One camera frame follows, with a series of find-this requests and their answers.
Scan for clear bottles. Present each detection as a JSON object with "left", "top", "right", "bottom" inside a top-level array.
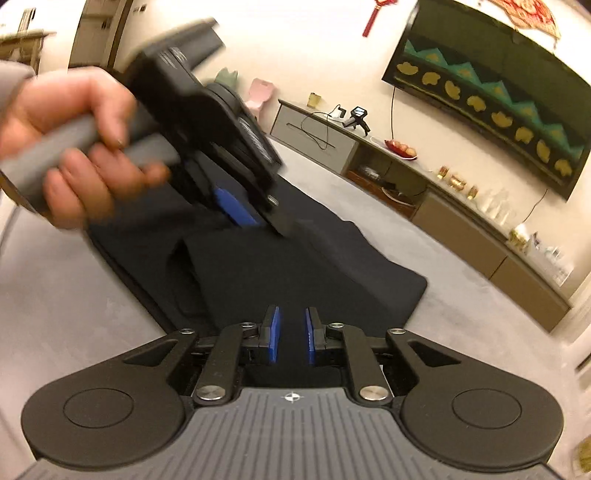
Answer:
[{"left": 531, "top": 232, "right": 574, "bottom": 286}]

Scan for wall-mounted television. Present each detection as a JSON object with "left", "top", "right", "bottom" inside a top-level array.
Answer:
[{"left": 381, "top": 0, "right": 591, "bottom": 202}]

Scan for wooden shelf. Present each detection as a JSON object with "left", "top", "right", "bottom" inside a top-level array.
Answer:
[{"left": 0, "top": 29, "right": 45, "bottom": 66}]

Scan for red fruit plate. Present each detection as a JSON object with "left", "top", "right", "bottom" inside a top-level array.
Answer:
[{"left": 384, "top": 138, "right": 419, "bottom": 161}]

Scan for red hanging knot ornament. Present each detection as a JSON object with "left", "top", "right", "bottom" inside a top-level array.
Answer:
[{"left": 362, "top": 0, "right": 399, "bottom": 38}]

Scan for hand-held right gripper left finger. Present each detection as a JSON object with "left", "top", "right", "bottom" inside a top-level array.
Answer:
[{"left": 122, "top": 305, "right": 282, "bottom": 408}]

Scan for grey TV cabinet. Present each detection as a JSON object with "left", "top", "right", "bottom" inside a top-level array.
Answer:
[{"left": 269, "top": 98, "right": 574, "bottom": 335}]

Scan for person's left hand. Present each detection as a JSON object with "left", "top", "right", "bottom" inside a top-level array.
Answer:
[{"left": 0, "top": 66, "right": 171, "bottom": 231}]

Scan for red gold wall decoration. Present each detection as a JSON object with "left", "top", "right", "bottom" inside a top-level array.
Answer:
[{"left": 495, "top": 0, "right": 563, "bottom": 41}]

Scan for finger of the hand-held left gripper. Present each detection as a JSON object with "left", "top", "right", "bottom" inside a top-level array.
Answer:
[
  {"left": 178, "top": 182, "right": 267, "bottom": 230},
  {"left": 250, "top": 176, "right": 302, "bottom": 239}
]

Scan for gold box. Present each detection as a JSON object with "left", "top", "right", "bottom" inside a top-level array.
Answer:
[{"left": 507, "top": 223, "right": 532, "bottom": 253}]

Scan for pink plastic chair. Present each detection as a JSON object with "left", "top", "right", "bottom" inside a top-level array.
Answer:
[{"left": 244, "top": 77, "right": 277, "bottom": 117}]

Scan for black cable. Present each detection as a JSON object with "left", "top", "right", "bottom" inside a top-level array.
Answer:
[{"left": 300, "top": 103, "right": 352, "bottom": 150}]

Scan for black hand-held device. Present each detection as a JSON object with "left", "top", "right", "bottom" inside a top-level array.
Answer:
[{"left": 341, "top": 106, "right": 371, "bottom": 136}]

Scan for wooden door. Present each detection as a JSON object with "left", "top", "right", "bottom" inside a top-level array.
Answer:
[{"left": 68, "top": 0, "right": 136, "bottom": 71}]

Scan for black garment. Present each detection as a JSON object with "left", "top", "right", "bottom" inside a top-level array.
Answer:
[{"left": 87, "top": 159, "right": 428, "bottom": 389}]

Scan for green plastic chair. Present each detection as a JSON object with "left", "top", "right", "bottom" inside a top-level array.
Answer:
[{"left": 212, "top": 66, "right": 239, "bottom": 92}]

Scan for group of white bottles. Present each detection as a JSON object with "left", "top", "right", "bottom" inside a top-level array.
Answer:
[{"left": 479, "top": 188, "right": 519, "bottom": 225}]

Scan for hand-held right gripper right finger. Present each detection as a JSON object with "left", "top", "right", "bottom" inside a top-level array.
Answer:
[{"left": 303, "top": 306, "right": 462, "bottom": 407}]

